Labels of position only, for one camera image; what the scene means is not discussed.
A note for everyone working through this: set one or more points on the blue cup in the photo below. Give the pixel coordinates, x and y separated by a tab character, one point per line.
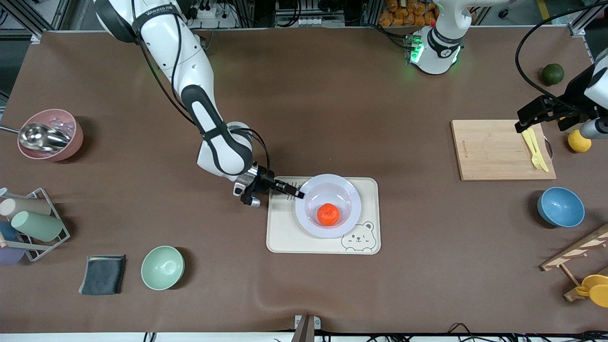
7	231

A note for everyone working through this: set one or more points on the shiny metal scoop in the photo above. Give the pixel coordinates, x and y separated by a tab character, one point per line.
42	137

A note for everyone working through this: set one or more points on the mint green cup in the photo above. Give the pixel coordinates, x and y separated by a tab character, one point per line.
38	226

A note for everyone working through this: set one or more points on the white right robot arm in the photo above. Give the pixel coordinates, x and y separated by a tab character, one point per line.
223	152

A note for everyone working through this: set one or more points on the yellow lemon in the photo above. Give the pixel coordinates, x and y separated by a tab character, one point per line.
578	144

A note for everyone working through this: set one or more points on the wooden cutting board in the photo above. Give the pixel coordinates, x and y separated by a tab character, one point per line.
489	152

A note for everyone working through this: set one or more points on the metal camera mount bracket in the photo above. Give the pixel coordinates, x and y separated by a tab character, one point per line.
305	327

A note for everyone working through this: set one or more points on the dark grey folded cloth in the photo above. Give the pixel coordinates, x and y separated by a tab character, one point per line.
102	275

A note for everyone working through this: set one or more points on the purple cup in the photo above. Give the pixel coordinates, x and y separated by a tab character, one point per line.
9	256

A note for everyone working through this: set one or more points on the white power strip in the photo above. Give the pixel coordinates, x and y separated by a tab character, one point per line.
213	16

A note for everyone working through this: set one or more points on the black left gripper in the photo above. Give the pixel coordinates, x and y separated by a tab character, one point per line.
571	97

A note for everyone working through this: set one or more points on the blue bowl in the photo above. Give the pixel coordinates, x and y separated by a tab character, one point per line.
561	207

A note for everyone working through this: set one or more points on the mint green bowl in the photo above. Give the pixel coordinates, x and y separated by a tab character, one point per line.
162	268

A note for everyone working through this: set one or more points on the yellow plastic knife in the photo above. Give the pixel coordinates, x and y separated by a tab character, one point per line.
526	138

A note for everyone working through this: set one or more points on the dark green lime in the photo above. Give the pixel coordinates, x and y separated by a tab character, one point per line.
553	74

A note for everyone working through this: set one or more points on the pink bowl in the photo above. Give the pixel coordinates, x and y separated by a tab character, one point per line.
52	118

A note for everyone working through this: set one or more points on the wooden mug rack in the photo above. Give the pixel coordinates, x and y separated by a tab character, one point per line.
577	249

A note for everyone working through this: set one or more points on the beige cup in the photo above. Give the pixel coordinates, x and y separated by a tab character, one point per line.
28	206

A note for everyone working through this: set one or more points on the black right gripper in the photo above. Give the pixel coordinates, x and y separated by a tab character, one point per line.
265	181

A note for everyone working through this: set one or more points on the orange fruit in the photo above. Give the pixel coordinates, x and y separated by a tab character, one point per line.
328	214

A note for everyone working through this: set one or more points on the cream bear print tray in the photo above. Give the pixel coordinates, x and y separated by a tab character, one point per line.
285	240

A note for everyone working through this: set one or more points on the pale lavender plate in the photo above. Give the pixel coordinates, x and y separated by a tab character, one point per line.
342	190

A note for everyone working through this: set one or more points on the yellow mug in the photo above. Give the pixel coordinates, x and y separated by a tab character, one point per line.
597	289

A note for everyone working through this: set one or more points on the pile of orange bread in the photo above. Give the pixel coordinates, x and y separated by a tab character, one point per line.
408	14

